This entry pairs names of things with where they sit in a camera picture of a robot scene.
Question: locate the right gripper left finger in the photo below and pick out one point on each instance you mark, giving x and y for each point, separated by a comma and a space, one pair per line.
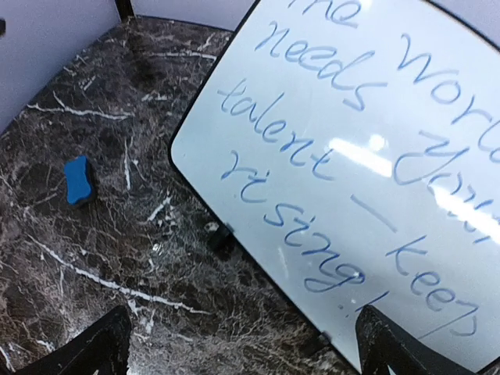
102, 348

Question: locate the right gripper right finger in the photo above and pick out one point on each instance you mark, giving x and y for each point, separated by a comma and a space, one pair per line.
385, 347

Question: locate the blue whiteboard eraser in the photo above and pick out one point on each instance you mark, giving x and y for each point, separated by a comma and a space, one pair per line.
79, 184

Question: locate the white whiteboard black frame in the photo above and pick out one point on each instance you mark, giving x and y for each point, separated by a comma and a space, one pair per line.
352, 149

